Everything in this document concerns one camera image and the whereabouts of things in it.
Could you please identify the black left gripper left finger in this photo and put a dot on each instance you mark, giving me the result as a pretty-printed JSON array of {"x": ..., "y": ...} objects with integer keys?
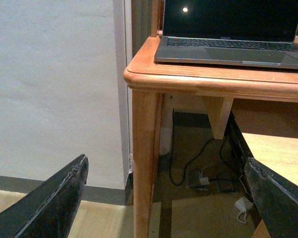
[{"x": 50, "y": 209}]

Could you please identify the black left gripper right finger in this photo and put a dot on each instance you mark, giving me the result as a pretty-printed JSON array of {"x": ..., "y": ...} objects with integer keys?
[{"x": 275, "y": 197}]

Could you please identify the white power adapter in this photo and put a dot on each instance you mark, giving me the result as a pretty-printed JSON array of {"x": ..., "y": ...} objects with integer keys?
[{"x": 243, "y": 205}]

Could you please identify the light wood keyboard tray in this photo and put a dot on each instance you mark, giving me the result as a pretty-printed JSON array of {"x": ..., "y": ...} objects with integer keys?
[{"x": 279, "y": 153}]

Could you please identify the grey floor power box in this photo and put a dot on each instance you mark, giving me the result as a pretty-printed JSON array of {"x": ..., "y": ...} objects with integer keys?
[{"x": 195, "y": 180}]

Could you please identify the wooden desk leg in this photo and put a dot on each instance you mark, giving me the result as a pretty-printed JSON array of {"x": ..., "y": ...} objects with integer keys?
[{"x": 146, "y": 121}]

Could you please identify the grey open laptop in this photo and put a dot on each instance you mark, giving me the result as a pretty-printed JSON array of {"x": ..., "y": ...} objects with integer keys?
[{"x": 254, "y": 33}]

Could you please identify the black drawer slide rail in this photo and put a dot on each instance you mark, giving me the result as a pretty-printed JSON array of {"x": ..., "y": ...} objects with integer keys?
[{"x": 240, "y": 151}]

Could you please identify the light wood tray bracket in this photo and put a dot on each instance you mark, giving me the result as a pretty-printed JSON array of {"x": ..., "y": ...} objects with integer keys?
[{"x": 218, "y": 110}]

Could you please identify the wooden vertical post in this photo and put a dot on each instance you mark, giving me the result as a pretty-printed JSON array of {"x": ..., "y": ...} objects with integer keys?
[{"x": 157, "y": 9}]

